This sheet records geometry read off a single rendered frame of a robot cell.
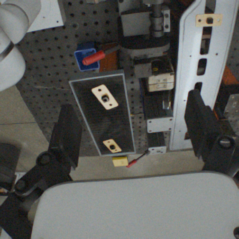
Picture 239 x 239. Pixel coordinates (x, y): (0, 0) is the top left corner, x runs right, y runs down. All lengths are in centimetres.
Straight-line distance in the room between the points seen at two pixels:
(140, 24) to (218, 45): 34
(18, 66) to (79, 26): 47
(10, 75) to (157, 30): 34
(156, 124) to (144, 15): 41
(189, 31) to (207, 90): 27
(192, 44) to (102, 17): 42
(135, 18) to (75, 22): 53
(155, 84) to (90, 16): 45
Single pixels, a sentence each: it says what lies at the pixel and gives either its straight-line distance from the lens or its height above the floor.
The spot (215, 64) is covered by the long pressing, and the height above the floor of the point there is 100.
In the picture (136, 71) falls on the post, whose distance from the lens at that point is 54.
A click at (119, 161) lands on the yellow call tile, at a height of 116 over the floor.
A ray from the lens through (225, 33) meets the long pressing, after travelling 67.
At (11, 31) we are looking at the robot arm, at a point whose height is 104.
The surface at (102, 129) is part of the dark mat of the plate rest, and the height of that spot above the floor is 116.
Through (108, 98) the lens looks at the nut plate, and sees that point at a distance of 50.
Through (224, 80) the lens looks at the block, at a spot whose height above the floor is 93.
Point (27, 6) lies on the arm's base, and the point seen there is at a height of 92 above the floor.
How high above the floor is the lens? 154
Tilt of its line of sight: 41 degrees down
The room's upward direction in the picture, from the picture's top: 179 degrees clockwise
